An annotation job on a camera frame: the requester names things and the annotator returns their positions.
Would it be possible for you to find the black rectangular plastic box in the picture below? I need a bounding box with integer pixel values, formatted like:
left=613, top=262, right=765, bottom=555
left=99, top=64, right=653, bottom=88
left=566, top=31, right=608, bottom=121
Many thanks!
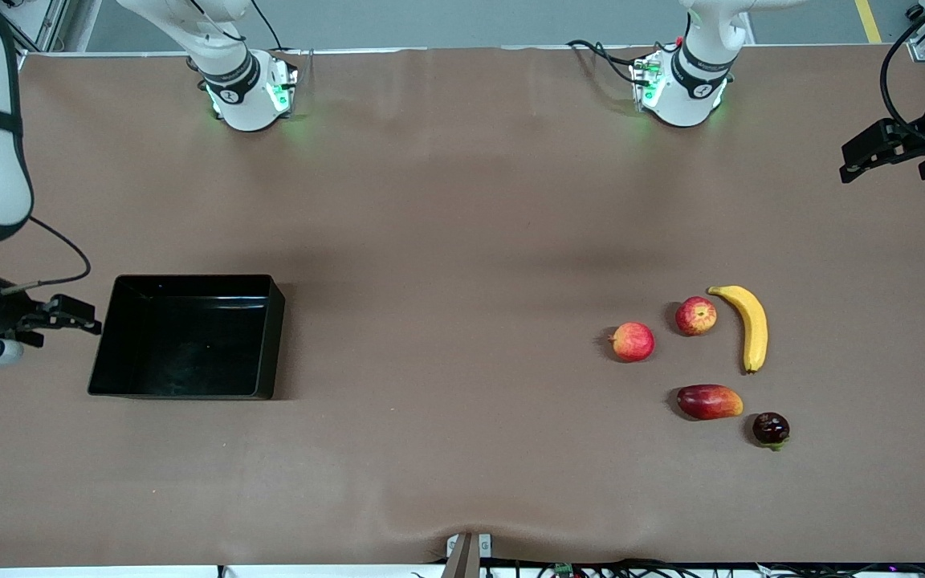
left=87, top=274, right=287, bottom=401

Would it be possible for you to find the brown table mat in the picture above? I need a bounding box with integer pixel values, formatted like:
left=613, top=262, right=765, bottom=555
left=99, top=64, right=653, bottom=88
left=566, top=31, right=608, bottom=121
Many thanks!
left=0, top=44, right=925, bottom=567

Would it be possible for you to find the metal table clamp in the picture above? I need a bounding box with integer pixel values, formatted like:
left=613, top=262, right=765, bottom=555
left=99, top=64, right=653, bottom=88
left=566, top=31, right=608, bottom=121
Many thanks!
left=445, top=531, right=494, bottom=578

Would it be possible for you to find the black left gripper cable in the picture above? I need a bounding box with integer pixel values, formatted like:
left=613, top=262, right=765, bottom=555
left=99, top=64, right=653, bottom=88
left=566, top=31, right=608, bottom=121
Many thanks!
left=878, top=0, right=925, bottom=150

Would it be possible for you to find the red mango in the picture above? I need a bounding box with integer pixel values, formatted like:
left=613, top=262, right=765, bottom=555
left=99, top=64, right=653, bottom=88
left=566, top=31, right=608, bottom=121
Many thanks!
left=676, top=384, right=745, bottom=421

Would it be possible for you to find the yellow banana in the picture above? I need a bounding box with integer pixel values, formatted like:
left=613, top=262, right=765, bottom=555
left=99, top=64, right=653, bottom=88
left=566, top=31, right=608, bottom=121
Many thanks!
left=707, top=285, right=769, bottom=375

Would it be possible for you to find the red yellow apple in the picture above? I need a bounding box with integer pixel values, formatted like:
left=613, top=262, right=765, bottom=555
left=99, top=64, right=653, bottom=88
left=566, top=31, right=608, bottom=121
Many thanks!
left=675, top=295, right=718, bottom=337

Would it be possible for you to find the red apple left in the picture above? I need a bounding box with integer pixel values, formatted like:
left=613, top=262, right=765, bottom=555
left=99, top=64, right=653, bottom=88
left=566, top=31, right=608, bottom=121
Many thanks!
left=609, top=321, right=656, bottom=364

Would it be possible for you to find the dark purple mangosteen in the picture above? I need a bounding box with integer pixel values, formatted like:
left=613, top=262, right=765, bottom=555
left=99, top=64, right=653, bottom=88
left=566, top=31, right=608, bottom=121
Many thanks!
left=752, top=412, right=791, bottom=451

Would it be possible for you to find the black arm base cable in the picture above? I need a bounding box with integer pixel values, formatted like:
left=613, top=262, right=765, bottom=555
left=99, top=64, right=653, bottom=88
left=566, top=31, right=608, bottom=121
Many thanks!
left=565, top=38, right=642, bottom=85

